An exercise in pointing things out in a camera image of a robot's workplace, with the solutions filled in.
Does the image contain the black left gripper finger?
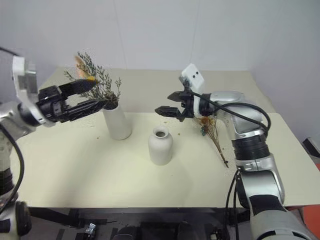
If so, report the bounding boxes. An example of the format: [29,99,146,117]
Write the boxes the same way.
[57,79,98,97]
[60,98,112,123]

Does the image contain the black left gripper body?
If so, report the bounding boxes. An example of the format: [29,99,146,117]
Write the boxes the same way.
[36,85,71,123]

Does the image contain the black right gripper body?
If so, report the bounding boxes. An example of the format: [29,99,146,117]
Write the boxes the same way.
[175,86,196,123]

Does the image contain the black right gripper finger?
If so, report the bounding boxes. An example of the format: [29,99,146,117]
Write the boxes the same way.
[166,91,186,103]
[154,106,181,118]

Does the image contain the green sprig flower bouquet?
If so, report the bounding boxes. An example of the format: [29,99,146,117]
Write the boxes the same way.
[63,51,123,111]

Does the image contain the dried orange flower bouquet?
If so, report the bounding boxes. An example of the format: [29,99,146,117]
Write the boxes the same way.
[193,116,230,169]

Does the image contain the tall white vase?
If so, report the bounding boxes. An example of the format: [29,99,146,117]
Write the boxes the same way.
[102,103,133,141]

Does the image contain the short white vase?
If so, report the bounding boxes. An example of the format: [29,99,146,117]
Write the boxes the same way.
[147,126,174,166]

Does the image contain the dark rounded shape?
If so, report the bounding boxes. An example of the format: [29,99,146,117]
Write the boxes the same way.
[116,226,141,240]

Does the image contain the dark grey box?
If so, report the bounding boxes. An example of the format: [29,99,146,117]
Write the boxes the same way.
[302,136,320,158]

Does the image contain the orange panel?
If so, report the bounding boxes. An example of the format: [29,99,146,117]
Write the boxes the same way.
[284,204,320,232]

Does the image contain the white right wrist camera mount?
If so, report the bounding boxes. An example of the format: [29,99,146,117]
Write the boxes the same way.
[180,63,207,118]

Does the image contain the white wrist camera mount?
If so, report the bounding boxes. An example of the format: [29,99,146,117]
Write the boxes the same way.
[11,55,57,128]
[180,63,207,118]

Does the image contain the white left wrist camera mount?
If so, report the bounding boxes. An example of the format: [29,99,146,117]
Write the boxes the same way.
[11,55,57,128]

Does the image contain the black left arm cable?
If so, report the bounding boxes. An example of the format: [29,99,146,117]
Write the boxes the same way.
[0,123,25,216]

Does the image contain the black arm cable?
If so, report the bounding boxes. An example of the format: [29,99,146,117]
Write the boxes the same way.
[186,89,272,137]
[0,123,25,216]

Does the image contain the thin black cable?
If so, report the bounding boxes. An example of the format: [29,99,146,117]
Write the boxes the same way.
[0,46,20,58]

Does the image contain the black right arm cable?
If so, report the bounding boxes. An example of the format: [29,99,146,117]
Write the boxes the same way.
[186,89,272,137]

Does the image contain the black right shoulder cables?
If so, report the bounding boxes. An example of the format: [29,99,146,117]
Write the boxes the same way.
[225,169,241,226]

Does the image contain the black table frame bar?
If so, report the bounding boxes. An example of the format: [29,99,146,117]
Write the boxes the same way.
[28,207,251,226]

